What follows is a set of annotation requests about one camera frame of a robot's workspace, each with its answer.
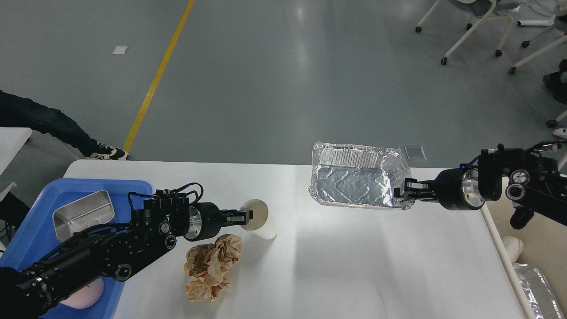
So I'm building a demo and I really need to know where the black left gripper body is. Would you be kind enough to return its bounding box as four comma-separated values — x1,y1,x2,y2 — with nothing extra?
184,202,227,241

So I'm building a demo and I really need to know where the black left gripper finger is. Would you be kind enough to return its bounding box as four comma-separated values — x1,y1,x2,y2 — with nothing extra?
221,210,254,227

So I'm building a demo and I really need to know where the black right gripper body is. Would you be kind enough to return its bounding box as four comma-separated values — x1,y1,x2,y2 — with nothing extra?
434,168,485,210

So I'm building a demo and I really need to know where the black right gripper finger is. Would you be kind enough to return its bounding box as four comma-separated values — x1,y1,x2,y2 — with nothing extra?
393,178,438,202

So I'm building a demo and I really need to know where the white paper cup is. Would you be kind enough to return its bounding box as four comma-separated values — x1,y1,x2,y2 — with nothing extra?
241,198,278,240

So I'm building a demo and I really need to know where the aluminium foil tray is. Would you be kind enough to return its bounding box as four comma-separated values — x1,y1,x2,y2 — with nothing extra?
308,142,415,210

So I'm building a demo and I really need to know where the stainless steel square tray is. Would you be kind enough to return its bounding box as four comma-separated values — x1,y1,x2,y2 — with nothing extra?
52,190,115,242

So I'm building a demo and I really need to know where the pink plastic mug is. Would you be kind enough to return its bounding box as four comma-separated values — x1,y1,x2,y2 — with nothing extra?
61,277,105,310

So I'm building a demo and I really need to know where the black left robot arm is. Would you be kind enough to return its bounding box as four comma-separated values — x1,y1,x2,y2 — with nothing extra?
1,183,255,319

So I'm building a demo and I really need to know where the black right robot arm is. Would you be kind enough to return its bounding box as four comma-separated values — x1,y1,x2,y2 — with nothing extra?
393,140,567,230

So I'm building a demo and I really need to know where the clear floor plate right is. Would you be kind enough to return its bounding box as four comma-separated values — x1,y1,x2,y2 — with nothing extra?
404,145,427,161

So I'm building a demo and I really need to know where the crumpled brown paper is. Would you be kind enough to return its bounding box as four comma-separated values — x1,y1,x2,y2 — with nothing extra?
184,234,243,303

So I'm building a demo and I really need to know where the cream plastic bin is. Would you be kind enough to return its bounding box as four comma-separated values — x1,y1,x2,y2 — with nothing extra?
483,202,567,314

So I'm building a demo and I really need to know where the white sneaker with stripes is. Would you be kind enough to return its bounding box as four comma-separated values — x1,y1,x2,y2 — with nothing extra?
553,127,567,140

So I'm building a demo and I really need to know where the foil tray inside bin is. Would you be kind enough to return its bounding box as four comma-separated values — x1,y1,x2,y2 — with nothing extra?
513,263,566,319

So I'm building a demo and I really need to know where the blue plastic tray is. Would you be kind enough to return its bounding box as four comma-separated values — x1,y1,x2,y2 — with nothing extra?
0,178,153,319

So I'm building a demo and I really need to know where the white office chair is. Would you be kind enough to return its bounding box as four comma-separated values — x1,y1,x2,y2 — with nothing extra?
508,13,567,75
440,0,520,66

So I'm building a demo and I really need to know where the small white side table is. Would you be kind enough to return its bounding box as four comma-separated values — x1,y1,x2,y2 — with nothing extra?
0,127,32,174

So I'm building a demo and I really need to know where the person in beige sweater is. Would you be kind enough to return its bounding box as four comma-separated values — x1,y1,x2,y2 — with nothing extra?
0,91,129,161

